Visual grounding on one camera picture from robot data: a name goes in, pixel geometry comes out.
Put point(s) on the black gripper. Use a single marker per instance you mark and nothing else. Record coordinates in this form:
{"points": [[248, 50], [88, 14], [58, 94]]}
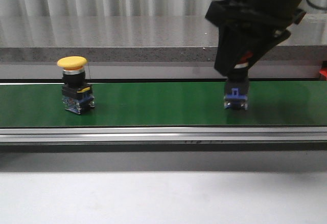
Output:
{"points": [[242, 29]]}

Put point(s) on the green conveyor belt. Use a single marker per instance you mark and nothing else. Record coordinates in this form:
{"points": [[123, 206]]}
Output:
{"points": [[167, 103]]}

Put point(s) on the grey stone slab right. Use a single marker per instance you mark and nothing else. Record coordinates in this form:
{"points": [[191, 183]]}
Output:
{"points": [[307, 41]]}

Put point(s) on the grey stone slab left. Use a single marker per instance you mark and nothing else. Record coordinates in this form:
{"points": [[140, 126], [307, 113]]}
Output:
{"points": [[108, 39]]}

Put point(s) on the aluminium conveyor side rail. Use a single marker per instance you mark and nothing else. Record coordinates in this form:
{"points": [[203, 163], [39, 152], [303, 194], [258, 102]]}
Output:
{"points": [[163, 139]]}

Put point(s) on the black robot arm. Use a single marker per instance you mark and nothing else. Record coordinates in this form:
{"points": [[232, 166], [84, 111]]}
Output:
{"points": [[280, 8]]}

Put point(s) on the red plastic tray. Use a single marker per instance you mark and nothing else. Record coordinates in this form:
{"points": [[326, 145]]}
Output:
{"points": [[323, 74]]}

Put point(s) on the grey stone slab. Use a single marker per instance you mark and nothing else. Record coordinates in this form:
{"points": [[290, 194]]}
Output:
{"points": [[108, 39], [307, 41]]}

